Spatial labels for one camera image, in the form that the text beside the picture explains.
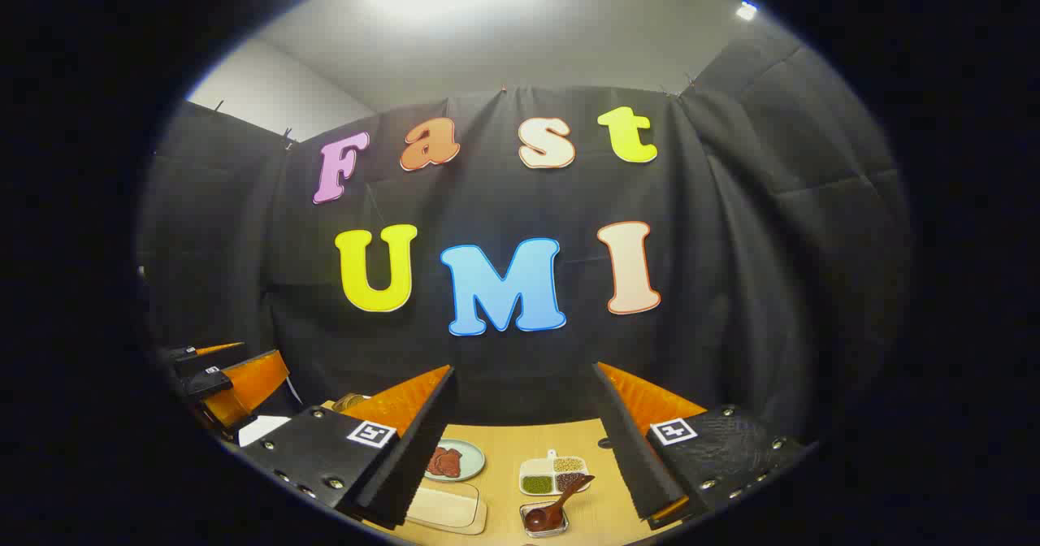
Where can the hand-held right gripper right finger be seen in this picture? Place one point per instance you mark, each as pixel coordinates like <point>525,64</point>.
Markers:
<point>630,448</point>

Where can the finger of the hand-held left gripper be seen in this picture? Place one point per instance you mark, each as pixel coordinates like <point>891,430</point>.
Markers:
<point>252,379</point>
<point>207,351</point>

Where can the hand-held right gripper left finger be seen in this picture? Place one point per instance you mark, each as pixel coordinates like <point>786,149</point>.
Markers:
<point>414,448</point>

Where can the brown wooden spoon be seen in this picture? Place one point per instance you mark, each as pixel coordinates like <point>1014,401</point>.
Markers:
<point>548,509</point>

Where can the metal chopstick holder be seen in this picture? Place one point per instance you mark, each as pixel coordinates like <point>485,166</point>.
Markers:
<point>561,526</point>

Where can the red meat piece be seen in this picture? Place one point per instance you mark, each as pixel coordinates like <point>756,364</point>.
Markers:
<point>445,462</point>

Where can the pale green plate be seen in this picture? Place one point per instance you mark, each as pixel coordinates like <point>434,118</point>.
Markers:
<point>474,458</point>

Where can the yellow soybeans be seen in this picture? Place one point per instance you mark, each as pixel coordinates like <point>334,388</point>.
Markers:
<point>568,464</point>

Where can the dark red beans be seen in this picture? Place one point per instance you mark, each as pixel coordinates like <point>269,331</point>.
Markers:
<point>569,480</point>

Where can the brown bread slice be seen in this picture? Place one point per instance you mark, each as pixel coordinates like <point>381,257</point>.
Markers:
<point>348,401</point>

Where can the white divided tray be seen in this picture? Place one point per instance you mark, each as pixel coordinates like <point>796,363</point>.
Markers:
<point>538,469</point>

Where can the clear plastic box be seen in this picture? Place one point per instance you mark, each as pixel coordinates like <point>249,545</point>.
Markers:
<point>479,517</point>

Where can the green mung beans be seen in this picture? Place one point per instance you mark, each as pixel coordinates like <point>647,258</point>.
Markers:
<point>536,485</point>

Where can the black backdrop cloth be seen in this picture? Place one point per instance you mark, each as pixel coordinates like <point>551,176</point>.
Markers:
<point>731,245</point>

